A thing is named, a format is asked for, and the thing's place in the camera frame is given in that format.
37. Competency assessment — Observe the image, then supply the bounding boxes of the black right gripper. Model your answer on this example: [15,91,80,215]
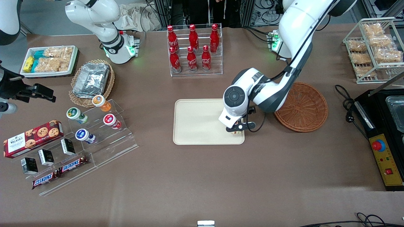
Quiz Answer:
[0,62,57,103]

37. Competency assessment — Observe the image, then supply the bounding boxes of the yellow emergency stop control box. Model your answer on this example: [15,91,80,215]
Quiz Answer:
[369,134,404,187]

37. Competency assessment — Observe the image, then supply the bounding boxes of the clear acrylic bottle rack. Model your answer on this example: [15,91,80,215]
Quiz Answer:
[167,23,223,77]

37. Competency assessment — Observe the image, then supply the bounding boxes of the Snickers chocolate bar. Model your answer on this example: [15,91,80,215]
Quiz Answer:
[32,170,61,190]
[58,156,89,175]

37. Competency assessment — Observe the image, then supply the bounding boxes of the green lid yogurt cup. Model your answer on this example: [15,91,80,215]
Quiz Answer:
[66,107,89,124]

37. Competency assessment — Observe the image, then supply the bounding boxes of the white rectangular snack tray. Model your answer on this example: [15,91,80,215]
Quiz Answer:
[20,45,79,79]

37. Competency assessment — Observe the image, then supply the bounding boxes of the round brown wicker basket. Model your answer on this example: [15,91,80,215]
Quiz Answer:
[274,82,329,132]

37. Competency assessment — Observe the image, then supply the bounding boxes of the orange lid yogurt cup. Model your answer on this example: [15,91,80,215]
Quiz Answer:
[92,95,112,113]

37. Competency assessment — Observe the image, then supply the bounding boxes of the yellow snack packet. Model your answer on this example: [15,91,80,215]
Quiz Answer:
[23,56,35,73]

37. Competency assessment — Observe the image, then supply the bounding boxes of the small black box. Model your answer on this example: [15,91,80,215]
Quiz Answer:
[21,157,39,175]
[61,138,76,156]
[38,149,55,167]

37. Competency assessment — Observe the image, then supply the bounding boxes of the black power cable with plug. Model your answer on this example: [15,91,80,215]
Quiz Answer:
[335,84,370,140]

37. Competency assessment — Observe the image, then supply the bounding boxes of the clear rice cracker bag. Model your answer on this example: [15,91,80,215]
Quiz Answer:
[35,57,71,73]
[44,47,74,59]

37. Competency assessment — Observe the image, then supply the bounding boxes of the grey metal bar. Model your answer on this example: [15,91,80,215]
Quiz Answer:
[369,72,404,96]

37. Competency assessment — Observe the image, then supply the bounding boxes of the white wire rack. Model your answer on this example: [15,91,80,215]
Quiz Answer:
[343,17,404,84]

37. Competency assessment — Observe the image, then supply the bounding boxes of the clear acrylic stepped stand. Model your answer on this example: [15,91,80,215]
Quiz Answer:
[65,99,140,168]
[11,136,99,197]

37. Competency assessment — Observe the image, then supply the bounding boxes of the blue lid yogurt cup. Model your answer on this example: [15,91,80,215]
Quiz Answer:
[75,129,96,144]

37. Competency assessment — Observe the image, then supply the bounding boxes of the stack of foil trays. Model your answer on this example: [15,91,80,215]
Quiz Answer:
[72,62,110,99]

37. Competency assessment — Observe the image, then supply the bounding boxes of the cream plastic tray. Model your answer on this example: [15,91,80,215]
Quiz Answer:
[173,98,245,145]

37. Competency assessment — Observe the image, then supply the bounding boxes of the black floor cables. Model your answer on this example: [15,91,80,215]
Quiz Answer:
[299,212,404,227]

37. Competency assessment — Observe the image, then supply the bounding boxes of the beige crumpled cloth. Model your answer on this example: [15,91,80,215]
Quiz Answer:
[113,3,162,32]

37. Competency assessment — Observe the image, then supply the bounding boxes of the red cola bottle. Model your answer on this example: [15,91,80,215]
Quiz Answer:
[187,46,198,73]
[210,24,220,53]
[201,45,212,72]
[167,25,179,53]
[169,47,182,73]
[189,24,199,51]

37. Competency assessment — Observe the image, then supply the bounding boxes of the red lid yogurt cup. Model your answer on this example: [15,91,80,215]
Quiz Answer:
[103,114,122,130]

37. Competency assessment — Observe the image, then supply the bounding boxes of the clear plastic container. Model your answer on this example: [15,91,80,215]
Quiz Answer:
[386,96,404,133]

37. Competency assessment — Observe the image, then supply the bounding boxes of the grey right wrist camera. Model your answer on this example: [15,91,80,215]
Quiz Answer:
[0,102,18,116]

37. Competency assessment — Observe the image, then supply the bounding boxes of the person in dark clothes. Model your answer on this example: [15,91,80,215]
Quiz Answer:
[182,0,228,27]

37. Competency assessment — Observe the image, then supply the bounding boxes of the black appliance frame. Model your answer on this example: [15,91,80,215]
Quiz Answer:
[353,89,404,191]

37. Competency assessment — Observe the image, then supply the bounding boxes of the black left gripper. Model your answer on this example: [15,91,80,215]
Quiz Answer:
[241,107,256,124]

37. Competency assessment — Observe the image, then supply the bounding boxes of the triangular sandwich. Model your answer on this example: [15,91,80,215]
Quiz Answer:
[231,117,244,136]

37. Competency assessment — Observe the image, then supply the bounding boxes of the red Walkers cookie box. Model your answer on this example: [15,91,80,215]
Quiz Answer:
[3,120,64,159]

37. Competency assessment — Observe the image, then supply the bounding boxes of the light wicker basket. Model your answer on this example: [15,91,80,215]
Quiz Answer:
[68,59,115,108]

